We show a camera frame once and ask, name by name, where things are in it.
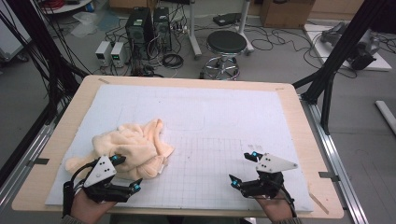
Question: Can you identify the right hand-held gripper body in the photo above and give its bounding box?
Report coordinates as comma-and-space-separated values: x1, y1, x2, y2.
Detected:
240, 152, 299, 200

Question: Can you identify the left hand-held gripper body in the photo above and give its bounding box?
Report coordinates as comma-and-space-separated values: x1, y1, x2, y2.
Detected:
82, 154, 134, 203

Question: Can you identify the cream towel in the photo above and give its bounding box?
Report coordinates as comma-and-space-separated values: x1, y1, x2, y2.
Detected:
64, 119, 176, 181

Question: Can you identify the person's right hand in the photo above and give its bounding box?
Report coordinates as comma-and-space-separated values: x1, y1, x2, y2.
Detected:
255, 194, 297, 223

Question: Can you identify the person's left hand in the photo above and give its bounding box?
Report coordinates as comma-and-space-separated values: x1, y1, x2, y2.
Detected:
70, 189, 118, 224

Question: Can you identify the thin wooden strip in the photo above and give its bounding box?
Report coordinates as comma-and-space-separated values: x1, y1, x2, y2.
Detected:
307, 190, 330, 216

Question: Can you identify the white grid mat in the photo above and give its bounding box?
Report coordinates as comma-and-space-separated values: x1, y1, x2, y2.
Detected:
45, 83, 314, 213

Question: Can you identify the black tape strip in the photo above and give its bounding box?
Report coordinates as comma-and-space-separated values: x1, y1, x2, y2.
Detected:
26, 158, 50, 167

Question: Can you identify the white power supply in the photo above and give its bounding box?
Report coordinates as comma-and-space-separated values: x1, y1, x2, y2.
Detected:
110, 41, 130, 68
94, 40, 112, 67

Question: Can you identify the black round stool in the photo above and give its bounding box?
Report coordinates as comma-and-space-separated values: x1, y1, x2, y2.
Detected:
204, 30, 248, 81

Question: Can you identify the white base board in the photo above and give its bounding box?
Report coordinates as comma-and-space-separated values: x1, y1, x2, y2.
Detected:
303, 22, 392, 72

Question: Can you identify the large black computer tower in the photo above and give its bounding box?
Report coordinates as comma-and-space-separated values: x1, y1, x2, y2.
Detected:
125, 7, 155, 60

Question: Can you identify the white desk leg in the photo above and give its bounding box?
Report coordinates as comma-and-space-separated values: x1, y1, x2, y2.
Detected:
188, 0, 203, 60
236, 0, 255, 56

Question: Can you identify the white tube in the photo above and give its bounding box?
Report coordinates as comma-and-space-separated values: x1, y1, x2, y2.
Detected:
375, 100, 396, 135

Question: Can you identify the slim black computer tower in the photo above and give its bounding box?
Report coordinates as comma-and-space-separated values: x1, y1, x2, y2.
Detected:
152, 7, 173, 52

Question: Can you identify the clear plastic sheet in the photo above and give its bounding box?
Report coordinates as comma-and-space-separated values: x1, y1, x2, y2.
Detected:
71, 11, 120, 38

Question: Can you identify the flat black device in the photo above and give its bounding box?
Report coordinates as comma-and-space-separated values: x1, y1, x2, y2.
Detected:
213, 12, 242, 27

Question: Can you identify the cardboard box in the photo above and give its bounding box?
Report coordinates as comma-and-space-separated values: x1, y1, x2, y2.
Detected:
260, 0, 316, 30

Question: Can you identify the white round table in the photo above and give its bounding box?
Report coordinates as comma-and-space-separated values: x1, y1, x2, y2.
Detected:
40, 0, 94, 15

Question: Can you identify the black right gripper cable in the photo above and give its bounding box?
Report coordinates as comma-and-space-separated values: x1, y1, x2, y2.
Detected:
274, 180, 298, 218

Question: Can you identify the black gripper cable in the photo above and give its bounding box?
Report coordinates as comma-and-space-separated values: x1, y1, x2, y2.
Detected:
62, 159, 99, 218
274, 180, 298, 218

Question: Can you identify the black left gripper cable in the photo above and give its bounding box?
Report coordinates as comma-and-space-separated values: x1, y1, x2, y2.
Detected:
62, 159, 99, 218

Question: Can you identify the grey metal bracket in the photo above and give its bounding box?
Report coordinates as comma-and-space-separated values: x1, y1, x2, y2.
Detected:
318, 171, 340, 182

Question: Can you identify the aluminium rail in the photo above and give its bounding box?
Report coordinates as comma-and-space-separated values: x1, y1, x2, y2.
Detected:
300, 96, 370, 224
0, 124, 55, 216

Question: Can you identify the coiled black cable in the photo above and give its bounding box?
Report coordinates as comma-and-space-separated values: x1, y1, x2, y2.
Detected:
162, 53, 185, 69

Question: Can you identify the black frame with cables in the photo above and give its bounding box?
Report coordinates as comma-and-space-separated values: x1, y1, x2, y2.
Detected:
0, 0, 90, 125

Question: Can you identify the black metal frame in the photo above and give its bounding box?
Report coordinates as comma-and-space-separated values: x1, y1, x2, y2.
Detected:
292, 0, 396, 135

